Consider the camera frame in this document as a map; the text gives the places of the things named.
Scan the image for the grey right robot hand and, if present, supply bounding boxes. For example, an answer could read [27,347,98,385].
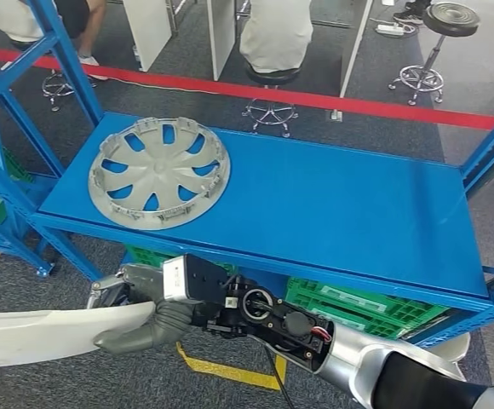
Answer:
[87,263,165,355]

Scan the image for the white power strip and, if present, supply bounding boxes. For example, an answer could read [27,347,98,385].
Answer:
[375,22,405,38]

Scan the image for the white curved car body part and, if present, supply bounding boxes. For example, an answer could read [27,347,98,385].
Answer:
[0,300,156,371]

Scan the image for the red barrier belt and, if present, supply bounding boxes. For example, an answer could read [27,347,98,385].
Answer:
[0,46,494,132]

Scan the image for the white desk panel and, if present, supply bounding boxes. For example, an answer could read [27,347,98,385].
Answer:
[122,0,173,72]
[205,0,237,82]
[340,0,375,100]

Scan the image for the person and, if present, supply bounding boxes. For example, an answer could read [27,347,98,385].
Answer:
[393,0,433,26]
[239,0,314,74]
[0,0,108,81]

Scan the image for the blue metal shelf rack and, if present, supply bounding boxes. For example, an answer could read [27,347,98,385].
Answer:
[0,0,494,349]

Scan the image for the grey wheel hubcap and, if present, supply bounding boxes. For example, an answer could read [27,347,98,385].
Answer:
[88,117,232,232]

